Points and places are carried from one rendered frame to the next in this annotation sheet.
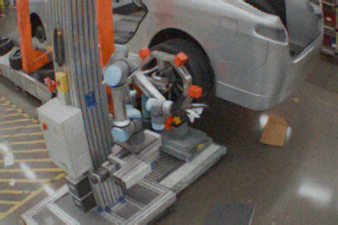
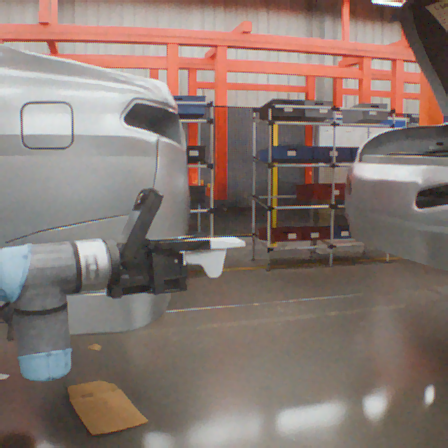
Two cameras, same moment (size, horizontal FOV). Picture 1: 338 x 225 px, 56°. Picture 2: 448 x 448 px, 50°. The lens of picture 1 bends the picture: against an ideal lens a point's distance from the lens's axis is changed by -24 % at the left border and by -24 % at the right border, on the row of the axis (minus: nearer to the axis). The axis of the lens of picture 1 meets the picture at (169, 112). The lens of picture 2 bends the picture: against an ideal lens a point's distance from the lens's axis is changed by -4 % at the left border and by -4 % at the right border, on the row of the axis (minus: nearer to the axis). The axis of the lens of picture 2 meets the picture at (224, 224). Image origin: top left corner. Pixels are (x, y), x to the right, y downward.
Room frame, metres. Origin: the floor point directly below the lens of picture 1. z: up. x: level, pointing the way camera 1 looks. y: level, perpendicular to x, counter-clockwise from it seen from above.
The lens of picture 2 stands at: (1.54, 0.47, 1.38)
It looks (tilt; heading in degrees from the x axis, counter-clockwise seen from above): 8 degrees down; 304
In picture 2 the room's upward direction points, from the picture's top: straight up
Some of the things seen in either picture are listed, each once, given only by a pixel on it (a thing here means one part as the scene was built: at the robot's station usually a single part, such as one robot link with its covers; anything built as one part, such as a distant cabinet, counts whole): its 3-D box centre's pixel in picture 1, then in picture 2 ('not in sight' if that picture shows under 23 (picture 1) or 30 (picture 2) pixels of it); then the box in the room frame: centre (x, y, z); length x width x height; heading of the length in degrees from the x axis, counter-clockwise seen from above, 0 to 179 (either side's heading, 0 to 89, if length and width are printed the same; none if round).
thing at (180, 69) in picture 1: (165, 82); not in sight; (3.16, 0.02, 0.85); 0.54 x 0.07 x 0.54; 48
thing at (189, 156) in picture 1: (180, 141); not in sight; (3.29, -0.10, 0.13); 0.50 x 0.36 x 0.10; 48
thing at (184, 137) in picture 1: (180, 125); not in sight; (3.29, -0.10, 0.32); 0.40 x 0.30 x 0.28; 48
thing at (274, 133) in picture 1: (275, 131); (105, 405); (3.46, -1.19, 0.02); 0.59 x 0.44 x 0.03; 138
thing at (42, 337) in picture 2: (158, 119); (41, 335); (2.15, 0.06, 1.12); 0.11 x 0.08 x 0.11; 154
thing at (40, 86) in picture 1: (54, 96); not in sight; (4.19, 1.47, 0.28); 2.47 x 0.09 x 0.22; 48
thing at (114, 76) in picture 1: (119, 102); not in sight; (2.25, 0.31, 1.19); 0.15 x 0.12 x 0.55; 154
